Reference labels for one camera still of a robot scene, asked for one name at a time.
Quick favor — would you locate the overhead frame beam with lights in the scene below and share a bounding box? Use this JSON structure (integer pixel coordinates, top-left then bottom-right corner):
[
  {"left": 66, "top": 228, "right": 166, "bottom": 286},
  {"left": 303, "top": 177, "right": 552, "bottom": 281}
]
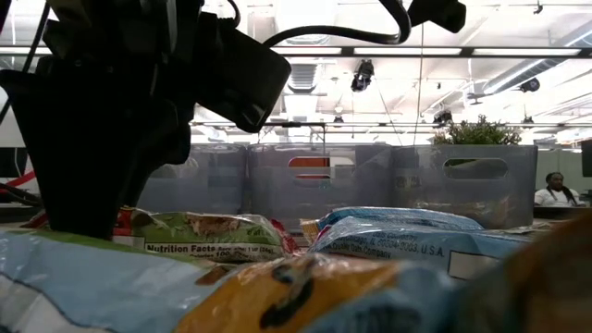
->
[{"left": 0, "top": 44, "right": 592, "bottom": 59}]

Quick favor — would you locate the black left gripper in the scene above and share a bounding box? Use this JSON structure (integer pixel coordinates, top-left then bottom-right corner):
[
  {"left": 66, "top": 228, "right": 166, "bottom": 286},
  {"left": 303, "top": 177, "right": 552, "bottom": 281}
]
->
[{"left": 0, "top": 0, "right": 293, "bottom": 240}]

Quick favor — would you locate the black angled tube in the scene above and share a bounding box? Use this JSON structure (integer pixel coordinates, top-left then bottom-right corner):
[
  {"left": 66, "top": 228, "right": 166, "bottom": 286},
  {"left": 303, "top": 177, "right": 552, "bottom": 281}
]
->
[{"left": 0, "top": 181, "right": 43, "bottom": 208}]

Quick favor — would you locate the orange blue granola bar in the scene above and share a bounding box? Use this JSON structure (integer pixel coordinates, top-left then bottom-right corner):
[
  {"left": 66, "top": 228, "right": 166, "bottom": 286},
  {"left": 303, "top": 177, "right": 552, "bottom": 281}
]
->
[{"left": 0, "top": 216, "right": 592, "bottom": 333}]

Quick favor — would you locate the small green potted plant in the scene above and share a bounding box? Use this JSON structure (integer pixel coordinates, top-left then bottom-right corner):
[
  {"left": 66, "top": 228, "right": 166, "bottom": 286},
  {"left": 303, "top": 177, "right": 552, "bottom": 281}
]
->
[{"left": 432, "top": 114, "right": 523, "bottom": 147}]

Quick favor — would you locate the red tube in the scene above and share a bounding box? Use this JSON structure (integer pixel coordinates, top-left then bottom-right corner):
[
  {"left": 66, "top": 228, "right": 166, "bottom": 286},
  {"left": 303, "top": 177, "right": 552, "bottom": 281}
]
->
[{"left": 6, "top": 169, "right": 38, "bottom": 189}]

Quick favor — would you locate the grey translucent plastic bin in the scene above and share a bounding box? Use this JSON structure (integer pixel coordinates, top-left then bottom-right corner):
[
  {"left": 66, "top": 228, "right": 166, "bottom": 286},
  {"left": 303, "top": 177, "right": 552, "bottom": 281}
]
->
[
  {"left": 136, "top": 142, "right": 248, "bottom": 216},
  {"left": 247, "top": 142, "right": 394, "bottom": 235},
  {"left": 391, "top": 144, "right": 539, "bottom": 231}
]

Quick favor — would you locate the blue green granola bar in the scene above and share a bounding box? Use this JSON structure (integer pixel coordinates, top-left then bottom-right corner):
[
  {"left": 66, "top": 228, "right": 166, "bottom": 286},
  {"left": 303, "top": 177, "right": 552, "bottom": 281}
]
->
[{"left": 483, "top": 220, "right": 554, "bottom": 235}]

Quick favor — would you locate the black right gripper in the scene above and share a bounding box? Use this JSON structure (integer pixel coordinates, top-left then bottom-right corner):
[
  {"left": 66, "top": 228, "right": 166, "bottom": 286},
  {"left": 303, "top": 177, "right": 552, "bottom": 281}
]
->
[{"left": 406, "top": 0, "right": 467, "bottom": 34}]

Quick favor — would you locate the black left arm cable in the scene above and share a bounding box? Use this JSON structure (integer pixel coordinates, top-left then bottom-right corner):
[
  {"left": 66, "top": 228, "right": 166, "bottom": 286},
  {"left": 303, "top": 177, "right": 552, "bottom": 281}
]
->
[{"left": 262, "top": 0, "right": 413, "bottom": 48}]

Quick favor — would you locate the silver ventilation duct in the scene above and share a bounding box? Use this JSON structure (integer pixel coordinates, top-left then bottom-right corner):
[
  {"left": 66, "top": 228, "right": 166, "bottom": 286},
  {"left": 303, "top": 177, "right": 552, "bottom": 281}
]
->
[{"left": 272, "top": 0, "right": 339, "bottom": 96}]

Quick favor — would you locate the person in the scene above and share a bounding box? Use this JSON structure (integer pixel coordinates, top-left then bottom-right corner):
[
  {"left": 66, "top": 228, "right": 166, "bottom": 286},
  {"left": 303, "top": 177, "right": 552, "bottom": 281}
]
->
[{"left": 534, "top": 171, "right": 586, "bottom": 207}]

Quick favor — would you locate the black aluminium crossbar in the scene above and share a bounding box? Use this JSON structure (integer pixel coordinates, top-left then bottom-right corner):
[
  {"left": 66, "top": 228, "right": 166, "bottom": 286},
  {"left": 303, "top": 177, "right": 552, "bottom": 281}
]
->
[{"left": 0, "top": 203, "right": 592, "bottom": 224}]

